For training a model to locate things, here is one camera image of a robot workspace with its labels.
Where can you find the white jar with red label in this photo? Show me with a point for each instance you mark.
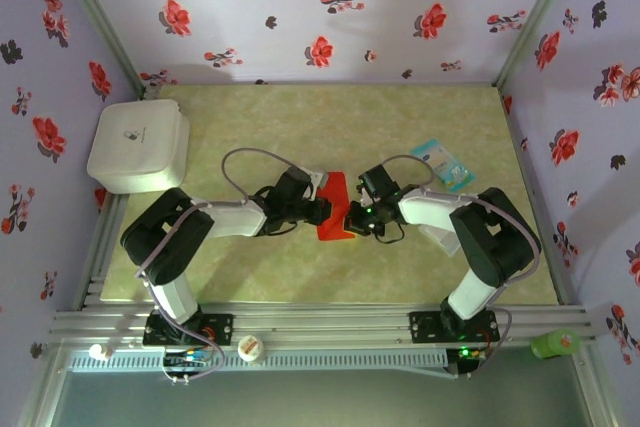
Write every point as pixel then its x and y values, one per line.
pixel 250 348

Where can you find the aluminium corner post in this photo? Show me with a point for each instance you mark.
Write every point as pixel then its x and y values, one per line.
pixel 534 22
pixel 102 22

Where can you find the white plastic container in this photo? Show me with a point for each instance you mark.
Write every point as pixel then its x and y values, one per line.
pixel 135 137

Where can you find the blue snack packet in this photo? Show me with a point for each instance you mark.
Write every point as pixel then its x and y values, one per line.
pixel 442 164

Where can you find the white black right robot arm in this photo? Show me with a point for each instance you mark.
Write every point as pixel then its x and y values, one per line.
pixel 430 209

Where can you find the red paper sheet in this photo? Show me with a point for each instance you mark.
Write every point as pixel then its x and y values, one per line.
pixel 337 192

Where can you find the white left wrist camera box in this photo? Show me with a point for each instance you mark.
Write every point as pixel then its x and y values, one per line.
pixel 316 182

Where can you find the green plastic cup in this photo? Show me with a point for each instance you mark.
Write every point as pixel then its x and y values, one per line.
pixel 555 343

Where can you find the clear plastic bag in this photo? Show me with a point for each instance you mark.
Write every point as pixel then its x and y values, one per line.
pixel 442 239

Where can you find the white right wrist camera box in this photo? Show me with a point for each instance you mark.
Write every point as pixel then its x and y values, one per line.
pixel 364 192

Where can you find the aluminium lower frame bar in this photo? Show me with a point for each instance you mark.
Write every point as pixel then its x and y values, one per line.
pixel 44 387
pixel 592 387

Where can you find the aluminium mounting rail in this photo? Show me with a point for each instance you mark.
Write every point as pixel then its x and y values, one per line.
pixel 325 322

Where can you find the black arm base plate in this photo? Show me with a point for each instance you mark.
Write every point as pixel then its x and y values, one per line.
pixel 222 329
pixel 422 327

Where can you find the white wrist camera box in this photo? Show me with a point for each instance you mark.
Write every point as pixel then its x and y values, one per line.
pixel 316 182
pixel 364 192

